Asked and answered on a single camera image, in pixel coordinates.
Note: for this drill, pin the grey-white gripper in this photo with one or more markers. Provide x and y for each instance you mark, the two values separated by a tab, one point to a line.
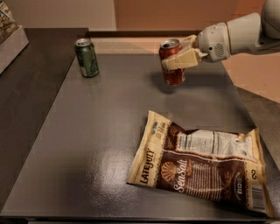
212	44

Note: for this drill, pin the red coke can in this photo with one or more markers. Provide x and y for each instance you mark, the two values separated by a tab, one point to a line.
173	74

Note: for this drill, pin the grey-white robot arm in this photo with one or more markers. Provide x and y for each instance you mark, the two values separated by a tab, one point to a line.
252	34

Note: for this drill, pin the green soda can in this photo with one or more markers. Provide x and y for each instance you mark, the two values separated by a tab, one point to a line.
86	57

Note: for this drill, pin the brown Late July chip bag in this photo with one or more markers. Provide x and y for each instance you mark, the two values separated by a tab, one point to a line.
208	164

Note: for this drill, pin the dark side counter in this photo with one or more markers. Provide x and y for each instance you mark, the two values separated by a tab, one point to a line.
28	87

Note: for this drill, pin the white box at left edge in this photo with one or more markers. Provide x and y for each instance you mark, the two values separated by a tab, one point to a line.
13	39

